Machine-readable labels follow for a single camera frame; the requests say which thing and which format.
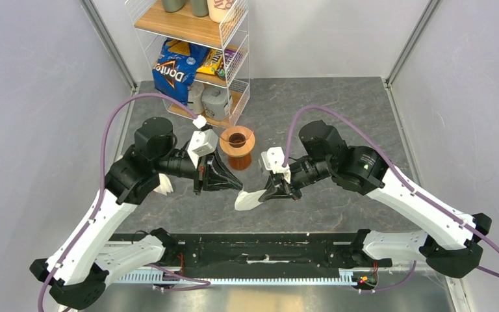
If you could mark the blue Doritos chip bag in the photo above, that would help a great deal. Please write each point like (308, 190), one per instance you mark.
(176, 67)

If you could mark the white paper coffee filters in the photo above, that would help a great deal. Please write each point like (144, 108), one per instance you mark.
(165, 186)

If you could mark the grey jug on shelf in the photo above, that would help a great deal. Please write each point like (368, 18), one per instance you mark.
(216, 102)

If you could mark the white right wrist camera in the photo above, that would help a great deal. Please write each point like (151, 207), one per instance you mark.
(272, 161)

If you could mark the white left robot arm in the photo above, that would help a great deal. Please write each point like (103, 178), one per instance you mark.
(76, 275)

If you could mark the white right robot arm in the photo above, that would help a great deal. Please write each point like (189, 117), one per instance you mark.
(447, 240)

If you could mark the amber glass carafe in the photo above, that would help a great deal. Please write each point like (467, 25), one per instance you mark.
(240, 163)

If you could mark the single white coffee filter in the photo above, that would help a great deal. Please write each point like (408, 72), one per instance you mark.
(246, 201)

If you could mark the wooden ring dripper stand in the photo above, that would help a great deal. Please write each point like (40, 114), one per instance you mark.
(238, 152)

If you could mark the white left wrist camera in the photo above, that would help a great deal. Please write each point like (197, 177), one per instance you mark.
(203, 141)

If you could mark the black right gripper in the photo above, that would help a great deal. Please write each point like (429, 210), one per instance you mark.
(276, 186)

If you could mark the green can on shelf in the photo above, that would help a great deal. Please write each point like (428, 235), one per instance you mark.
(172, 6)

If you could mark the yellow snack bag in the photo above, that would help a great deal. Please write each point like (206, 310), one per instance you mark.
(214, 62)

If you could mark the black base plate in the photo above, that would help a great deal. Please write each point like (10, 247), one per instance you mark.
(271, 259)

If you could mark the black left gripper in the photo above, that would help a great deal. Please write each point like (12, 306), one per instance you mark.
(212, 175)

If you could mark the white paper roll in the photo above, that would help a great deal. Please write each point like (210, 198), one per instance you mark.
(194, 103)

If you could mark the white wire shelf rack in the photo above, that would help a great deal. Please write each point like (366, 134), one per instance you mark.
(153, 26)

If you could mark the cream cup on shelf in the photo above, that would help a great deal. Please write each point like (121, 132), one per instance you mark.
(218, 9)

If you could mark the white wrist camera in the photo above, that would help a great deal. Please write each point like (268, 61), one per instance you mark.
(272, 161)
(203, 141)

